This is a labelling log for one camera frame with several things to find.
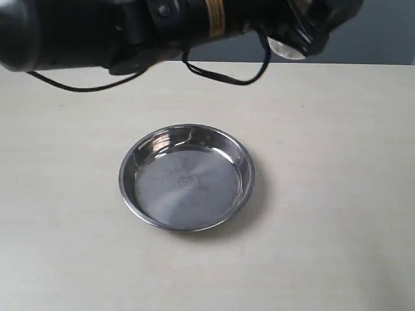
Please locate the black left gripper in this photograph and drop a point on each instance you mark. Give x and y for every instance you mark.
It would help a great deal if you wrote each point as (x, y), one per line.
(303, 25)

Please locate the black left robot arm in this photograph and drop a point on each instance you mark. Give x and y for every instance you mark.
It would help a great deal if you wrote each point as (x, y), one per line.
(127, 37)

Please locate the round stainless steel plate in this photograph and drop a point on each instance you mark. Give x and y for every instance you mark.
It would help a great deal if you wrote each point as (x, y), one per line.
(186, 178)

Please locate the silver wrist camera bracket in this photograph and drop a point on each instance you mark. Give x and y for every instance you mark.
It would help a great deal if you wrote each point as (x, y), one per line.
(285, 51)

